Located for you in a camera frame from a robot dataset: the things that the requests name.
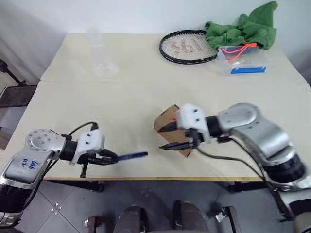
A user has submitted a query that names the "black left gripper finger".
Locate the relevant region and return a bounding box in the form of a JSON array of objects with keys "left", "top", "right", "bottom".
[
  {"left": 88, "top": 157, "right": 120, "bottom": 166},
  {"left": 98, "top": 149, "right": 119, "bottom": 159}
]

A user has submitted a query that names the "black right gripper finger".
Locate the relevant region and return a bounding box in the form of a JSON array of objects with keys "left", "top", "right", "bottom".
[
  {"left": 158, "top": 121, "right": 179, "bottom": 133},
  {"left": 158, "top": 141, "right": 195, "bottom": 151}
]

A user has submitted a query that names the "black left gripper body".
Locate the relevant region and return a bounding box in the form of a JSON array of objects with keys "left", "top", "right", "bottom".
[{"left": 78, "top": 150, "right": 101, "bottom": 178}]

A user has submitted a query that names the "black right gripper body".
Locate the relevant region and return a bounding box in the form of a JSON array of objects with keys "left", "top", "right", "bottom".
[{"left": 185, "top": 128, "right": 206, "bottom": 149}]

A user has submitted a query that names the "brown cardboard box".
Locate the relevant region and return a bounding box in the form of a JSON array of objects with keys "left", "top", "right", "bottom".
[{"left": 154, "top": 104, "right": 195, "bottom": 158}]

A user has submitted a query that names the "blue pen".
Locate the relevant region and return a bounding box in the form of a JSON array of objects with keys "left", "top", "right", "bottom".
[{"left": 116, "top": 151, "right": 148, "bottom": 162}]

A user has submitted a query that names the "blue flat item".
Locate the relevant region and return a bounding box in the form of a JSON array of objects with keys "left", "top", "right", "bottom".
[{"left": 230, "top": 67, "right": 268, "bottom": 75}]

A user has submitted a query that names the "dark rounded shape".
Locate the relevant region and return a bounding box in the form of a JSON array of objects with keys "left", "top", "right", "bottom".
[
  {"left": 173, "top": 200, "right": 209, "bottom": 233},
  {"left": 114, "top": 205, "right": 149, "bottom": 233}
]

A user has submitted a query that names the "black racket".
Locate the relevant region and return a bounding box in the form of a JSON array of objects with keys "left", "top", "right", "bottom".
[{"left": 159, "top": 29, "right": 218, "bottom": 65}]

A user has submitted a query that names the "clear plastic bottle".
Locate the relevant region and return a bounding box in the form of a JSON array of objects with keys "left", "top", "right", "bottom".
[{"left": 86, "top": 28, "right": 119, "bottom": 78}]

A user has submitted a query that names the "black mesh tray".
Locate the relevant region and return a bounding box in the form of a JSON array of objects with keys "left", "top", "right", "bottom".
[{"left": 0, "top": 84, "right": 38, "bottom": 109}]

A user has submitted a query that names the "clear plastic container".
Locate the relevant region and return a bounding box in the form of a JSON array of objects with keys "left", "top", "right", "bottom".
[{"left": 217, "top": 45, "right": 272, "bottom": 76}]

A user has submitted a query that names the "green cloth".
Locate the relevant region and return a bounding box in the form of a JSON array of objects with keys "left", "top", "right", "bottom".
[{"left": 205, "top": 1, "right": 278, "bottom": 51}]

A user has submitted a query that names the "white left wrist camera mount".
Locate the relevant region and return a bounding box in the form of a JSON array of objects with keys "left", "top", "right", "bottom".
[{"left": 69, "top": 130, "right": 105, "bottom": 166}]

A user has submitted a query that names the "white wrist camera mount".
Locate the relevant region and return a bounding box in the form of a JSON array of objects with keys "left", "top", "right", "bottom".
[
  {"left": 175, "top": 103, "right": 211, "bottom": 143},
  {"left": 69, "top": 130, "right": 105, "bottom": 166}
]

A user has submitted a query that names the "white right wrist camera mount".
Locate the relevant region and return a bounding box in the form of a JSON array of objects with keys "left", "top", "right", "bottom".
[{"left": 175, "top": 103, "right": 211, "bottom": 143}]

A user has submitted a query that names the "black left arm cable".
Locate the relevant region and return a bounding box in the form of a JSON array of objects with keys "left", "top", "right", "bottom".
[{"left": 62, "top": 122, "right": 99, "bottom": 140}]

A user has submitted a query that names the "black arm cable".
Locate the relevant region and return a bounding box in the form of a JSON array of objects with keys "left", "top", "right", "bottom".
[
  {"left": 195, "top": 135, "right": 296, "bottom": 221},
  {"left": 62, "top": 122, "right": 99, "bottom": 140}
]

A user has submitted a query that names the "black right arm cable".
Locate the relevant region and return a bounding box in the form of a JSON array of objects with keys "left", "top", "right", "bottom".
[{"left": 195, "top": 135, "right": 296, "bottom": 221}]

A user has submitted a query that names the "orange cord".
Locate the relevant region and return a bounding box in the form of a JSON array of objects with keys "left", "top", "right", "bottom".
[{"left": 222, "top": 42, "right": 258, "bottom": 63}]

